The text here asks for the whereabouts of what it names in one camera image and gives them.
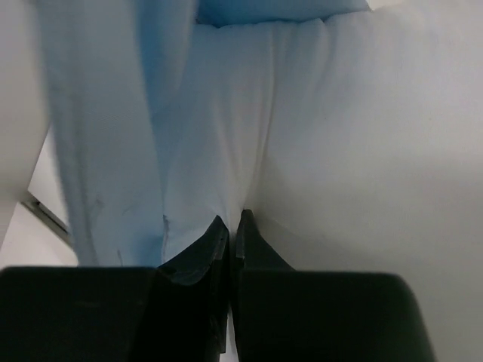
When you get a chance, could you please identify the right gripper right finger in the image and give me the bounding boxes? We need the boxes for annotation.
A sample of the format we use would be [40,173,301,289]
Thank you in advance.
[234,210,293,270]

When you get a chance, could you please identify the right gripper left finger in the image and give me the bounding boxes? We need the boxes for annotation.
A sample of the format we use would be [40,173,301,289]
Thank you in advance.
[158,216,229,285]

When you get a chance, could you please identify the white pillow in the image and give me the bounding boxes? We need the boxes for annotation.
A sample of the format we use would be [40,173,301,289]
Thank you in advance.
[155,1,482,272]

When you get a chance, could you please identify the light blue pillowcase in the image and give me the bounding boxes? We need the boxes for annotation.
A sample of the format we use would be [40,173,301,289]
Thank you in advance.
[35,1,372,266]

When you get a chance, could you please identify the aluminium rail frame right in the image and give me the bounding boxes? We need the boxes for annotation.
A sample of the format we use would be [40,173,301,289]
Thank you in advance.
[21,192,70,244]

